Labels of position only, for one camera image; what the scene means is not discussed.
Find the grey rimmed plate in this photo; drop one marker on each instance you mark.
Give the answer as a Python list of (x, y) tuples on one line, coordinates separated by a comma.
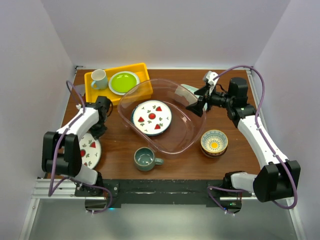
[(118, 93)]

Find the teal ceramic mug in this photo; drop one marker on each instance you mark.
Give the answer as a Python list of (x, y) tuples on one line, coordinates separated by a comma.
[(145, 159)]

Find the light blue white mug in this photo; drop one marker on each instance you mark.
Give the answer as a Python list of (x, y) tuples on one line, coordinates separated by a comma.
[(99, 80)]

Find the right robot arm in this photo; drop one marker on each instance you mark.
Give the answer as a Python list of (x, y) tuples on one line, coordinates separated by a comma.
[(278, 177)]

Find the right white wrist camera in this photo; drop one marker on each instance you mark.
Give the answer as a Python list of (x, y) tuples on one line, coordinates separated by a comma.
[(211, 78)]

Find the clear plastic bin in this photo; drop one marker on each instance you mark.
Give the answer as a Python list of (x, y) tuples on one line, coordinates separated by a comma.
[(186, 127)]

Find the yellow blue patterned bowl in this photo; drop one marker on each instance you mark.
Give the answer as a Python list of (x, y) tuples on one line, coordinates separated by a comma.
[(214, 142)]

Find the green rim lettered plate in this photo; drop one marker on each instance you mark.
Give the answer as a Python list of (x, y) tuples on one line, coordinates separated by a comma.
[(135, 115)]

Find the lime green plate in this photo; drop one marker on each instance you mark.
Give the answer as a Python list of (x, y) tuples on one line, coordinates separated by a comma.
[(123, 82)]

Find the watermelon pattern plate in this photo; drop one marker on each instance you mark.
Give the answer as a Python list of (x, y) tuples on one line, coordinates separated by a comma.
[(90, 150), (155, 117)]

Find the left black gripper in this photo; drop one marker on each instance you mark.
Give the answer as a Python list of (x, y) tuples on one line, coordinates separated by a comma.
[(95, 133)]

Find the light blue rectangular dish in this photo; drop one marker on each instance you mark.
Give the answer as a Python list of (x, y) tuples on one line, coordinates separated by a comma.
[(193, 89)]

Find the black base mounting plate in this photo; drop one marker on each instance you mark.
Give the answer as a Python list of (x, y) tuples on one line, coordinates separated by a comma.
[(162, 192)]

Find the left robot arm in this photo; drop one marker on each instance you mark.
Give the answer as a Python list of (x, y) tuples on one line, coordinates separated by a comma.
[(61, 153)]

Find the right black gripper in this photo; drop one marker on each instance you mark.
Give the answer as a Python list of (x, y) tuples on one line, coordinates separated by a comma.
[(197, 108)]

